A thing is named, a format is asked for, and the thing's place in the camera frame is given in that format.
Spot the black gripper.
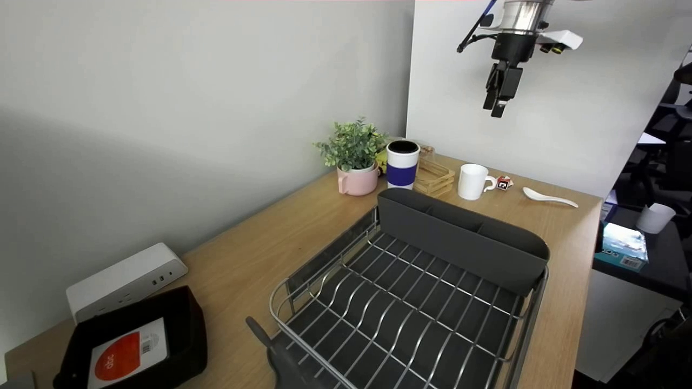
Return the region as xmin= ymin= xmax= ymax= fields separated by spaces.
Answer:
xmin=480 ymin=28 xmax=541 ymax=121

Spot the white ceramic mug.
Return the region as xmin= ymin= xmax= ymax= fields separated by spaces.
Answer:
xmin=456 ymin=163 xmax=499 ymax=203

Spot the small wooden crate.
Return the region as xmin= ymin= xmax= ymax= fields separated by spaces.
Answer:
xmin=416 ymin=147 xmax=459 ymax=199

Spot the white ceramic spoon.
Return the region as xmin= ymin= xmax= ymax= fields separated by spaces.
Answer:
xmin=521 ymin=187 xmax=582 ymax=211

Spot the white cup with blue band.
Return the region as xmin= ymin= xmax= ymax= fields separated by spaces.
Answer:
xmin=385 ymin=138 xmax=422 ymax=193

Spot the dark grey cutlery holder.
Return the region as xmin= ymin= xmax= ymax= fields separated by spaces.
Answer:
xmin=375 ymin=189 xmax=551 ymax=298

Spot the green plant in pink pot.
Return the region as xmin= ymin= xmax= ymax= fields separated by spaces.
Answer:
xmin=313 ymin=117 xmax=389 ymax=199

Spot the black office chair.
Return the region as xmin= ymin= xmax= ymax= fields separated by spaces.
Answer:
xmin=622 ymin=63 xmax=692 ymax=219

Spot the teal tissue box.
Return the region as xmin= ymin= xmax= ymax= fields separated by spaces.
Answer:
xmin=594 ymin=220 xmax=650 ymax=272

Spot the white paper cup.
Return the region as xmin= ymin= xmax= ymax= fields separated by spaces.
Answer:
xmin=635 ymin=201 xmax=680 ymax=238

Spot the black desk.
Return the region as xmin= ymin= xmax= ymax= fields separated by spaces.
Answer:
xmin=590 ymin=206 xmax=692 ymax=302

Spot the dark bag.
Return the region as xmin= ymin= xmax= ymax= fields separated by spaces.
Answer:
xmin=607 ymin=310 xmax=692 ymax=389

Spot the white rectangular box device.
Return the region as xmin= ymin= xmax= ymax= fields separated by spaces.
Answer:
xmin=63 ymin=241 xmax=190 ymax=324

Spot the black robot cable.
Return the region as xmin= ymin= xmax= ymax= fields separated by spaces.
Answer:
xmin=454 ymin=0 xmax=501 ymax=56

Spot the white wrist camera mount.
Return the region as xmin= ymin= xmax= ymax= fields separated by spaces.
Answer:
xmin=534 ymin=27 xmax=585 ymax=56

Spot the metal wire dish rack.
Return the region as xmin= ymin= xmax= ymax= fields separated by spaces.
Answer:
xmin=245 ymin=189 xmax=551 ymax=389

